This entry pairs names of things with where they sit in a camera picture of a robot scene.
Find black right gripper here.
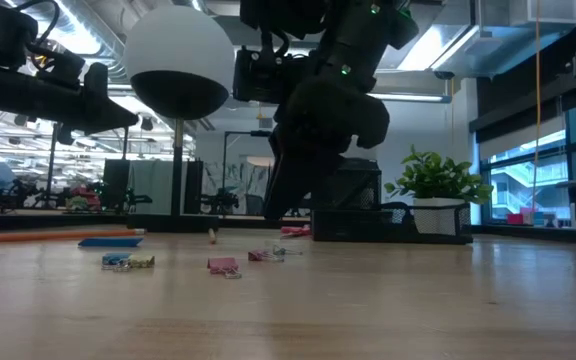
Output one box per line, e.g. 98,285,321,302
261,85,392,222

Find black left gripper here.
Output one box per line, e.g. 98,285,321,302
0,62,140,136

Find black mesh desk organizer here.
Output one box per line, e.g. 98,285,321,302
310,167,473,246

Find green partition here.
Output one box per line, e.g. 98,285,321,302
128,158,185,216

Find pale green binder clip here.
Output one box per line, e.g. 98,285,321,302
266,242,304,258

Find red-handled scissors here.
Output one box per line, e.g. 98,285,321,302
280,224,313,238

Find person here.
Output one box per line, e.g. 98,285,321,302
0,158,18,196

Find green plant in white pot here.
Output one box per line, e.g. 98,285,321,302
384,144,495,236

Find black gantry frame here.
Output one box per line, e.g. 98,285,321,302
221,129,275,217

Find black partition panel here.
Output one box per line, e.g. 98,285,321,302
102,158,132,211
183,159,204,215

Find large pink binder clip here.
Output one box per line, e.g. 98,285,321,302
206,256,243,280

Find orange pencil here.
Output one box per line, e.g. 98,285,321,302
0,228,147,245

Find white globe table lamp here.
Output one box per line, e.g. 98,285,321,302
123,4,237,234

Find blue eraser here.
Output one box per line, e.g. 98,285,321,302
77,236,145,249

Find ceiling light strip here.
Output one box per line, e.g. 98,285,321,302
367,92,452,104

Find yellow hanging cable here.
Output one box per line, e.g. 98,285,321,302
531,0,542,211

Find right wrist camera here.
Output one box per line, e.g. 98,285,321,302
231,47,314,105

